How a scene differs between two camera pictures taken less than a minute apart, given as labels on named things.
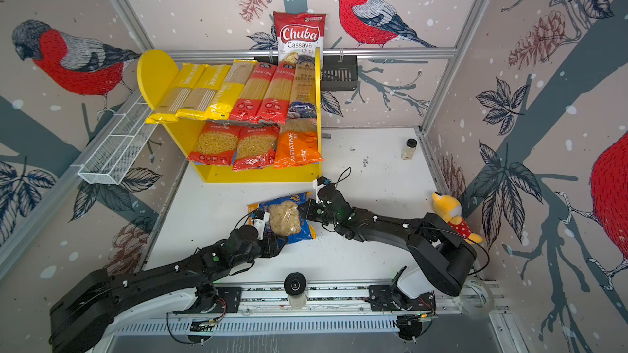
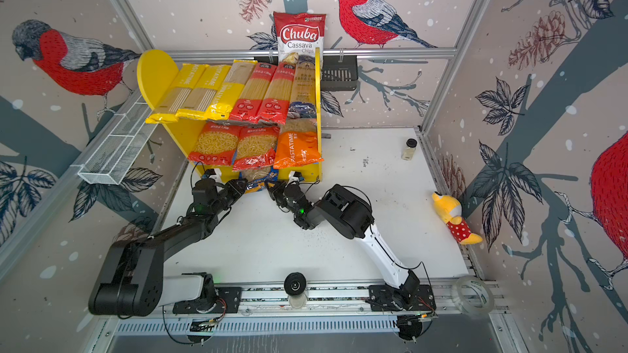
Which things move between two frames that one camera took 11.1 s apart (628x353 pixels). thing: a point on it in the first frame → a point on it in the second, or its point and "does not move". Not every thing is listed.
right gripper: [307, 214] → [275, 191]
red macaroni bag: [217, 144] does not move
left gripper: [272, 250] → [232, 186]
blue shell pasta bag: [283, 217] → [261, 184]
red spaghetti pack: [276, 100] does not move
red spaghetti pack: [248, 105] does not move
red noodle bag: [256, 148] does not move
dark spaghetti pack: [302, 104] does not move
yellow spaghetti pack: [177, 94] does not move
